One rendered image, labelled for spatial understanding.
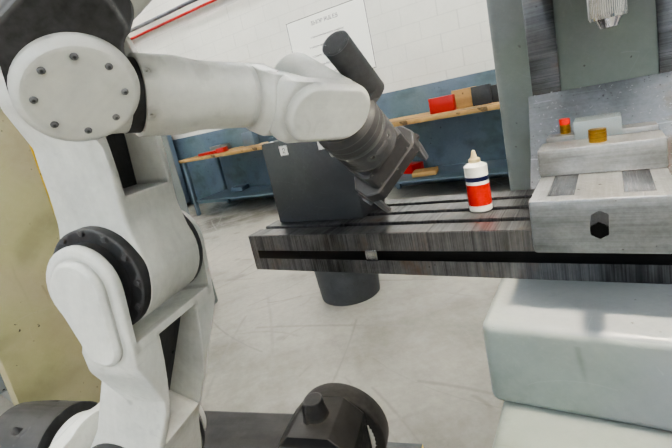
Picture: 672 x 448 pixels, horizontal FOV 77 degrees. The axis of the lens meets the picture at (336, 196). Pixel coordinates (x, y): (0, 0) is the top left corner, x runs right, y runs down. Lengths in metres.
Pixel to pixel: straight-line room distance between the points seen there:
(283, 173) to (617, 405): 0.69
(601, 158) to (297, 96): 0.43
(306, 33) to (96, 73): 5.67
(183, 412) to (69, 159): 0.43
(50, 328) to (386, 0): 4.67
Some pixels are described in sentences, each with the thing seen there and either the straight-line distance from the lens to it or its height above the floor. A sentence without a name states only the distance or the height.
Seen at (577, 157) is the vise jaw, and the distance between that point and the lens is 0.68.
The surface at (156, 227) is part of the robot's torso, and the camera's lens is 0.61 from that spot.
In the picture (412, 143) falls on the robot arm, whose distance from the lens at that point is 0.63.
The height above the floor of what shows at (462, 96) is 1.00.
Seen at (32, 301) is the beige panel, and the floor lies 0.74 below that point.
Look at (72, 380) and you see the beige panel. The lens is 1.96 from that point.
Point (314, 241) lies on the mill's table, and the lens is 0.84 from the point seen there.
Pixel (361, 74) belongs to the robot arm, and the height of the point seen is 1.19.
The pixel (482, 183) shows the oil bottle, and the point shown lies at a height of 0.98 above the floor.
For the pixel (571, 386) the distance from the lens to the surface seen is 0.63.
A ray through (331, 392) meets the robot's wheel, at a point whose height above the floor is 0.60.
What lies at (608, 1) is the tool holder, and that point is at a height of 1.22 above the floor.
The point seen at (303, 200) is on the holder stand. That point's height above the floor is 0.98.
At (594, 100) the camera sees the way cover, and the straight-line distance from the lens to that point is 1.10.
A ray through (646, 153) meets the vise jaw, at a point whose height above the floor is 1.02.
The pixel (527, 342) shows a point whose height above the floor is 0.83.
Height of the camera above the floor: 1.16
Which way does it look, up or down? 12 degrees down
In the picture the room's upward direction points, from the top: 12 degrees counter-clockwise
